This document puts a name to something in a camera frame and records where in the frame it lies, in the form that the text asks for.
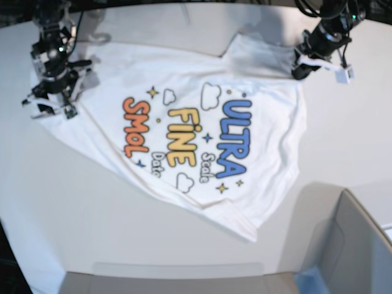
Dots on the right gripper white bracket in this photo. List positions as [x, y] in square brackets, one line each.
[47, 98]

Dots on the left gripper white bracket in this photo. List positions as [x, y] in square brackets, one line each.
[301, 58]

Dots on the white t-shirt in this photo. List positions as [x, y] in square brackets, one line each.
[218, 136]

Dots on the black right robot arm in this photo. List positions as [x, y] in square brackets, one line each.
[52, 55]

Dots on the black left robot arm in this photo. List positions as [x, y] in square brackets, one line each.
[326, 45]

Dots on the grey open storage box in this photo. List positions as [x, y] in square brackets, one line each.
[330, 227]

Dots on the blue cloth in box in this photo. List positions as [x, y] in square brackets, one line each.
[311, 282]

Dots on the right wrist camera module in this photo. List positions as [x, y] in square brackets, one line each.
[70, 111]

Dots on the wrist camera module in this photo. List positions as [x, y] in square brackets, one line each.
[344, 75]
[70, 111]

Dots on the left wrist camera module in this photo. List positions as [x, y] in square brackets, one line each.
[344, 75]

